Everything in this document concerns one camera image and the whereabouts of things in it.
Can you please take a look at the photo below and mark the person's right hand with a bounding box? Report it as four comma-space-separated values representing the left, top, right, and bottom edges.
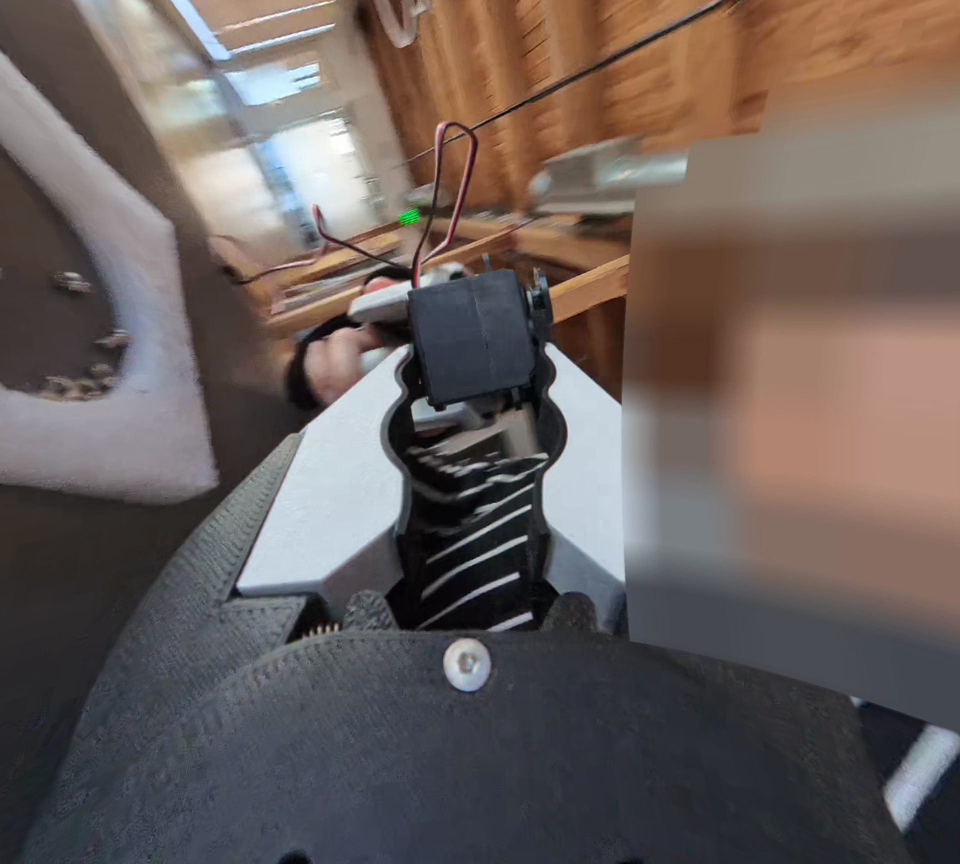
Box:
306, 324, 393, 408

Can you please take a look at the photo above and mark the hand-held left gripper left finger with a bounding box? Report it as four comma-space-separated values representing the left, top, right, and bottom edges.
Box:
234, 345, 417, 598

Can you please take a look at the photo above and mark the red black white servo wire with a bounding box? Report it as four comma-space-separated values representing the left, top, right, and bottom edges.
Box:
310, 119, 482, 289

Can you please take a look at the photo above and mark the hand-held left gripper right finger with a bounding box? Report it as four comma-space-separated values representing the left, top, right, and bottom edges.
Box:
528, 341, 626, 631

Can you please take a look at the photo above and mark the cluster of small screws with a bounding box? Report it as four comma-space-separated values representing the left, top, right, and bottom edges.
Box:
48, 269, 135, 402

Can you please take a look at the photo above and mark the black servo motor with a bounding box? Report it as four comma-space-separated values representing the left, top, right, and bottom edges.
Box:
406, 267, 557, 410

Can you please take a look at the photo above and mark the white foam sheet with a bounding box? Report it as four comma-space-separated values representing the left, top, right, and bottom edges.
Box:
0, 50, 220, 507

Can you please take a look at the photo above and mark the silver duct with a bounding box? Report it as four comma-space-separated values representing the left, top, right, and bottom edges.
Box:
528, 136, 688, 214

